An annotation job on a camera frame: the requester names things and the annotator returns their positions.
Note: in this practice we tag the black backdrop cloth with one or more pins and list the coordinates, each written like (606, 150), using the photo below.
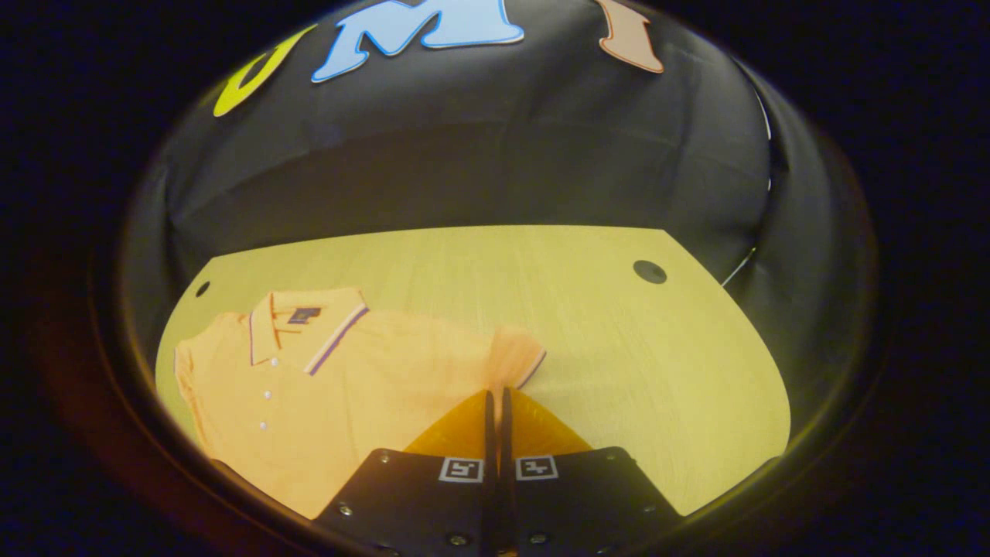
(464, 155)

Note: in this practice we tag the orange T-shirt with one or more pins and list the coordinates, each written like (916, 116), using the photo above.
(387, 371)

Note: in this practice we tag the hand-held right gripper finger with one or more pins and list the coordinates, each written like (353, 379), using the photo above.
(489, 433)
(506, 441)

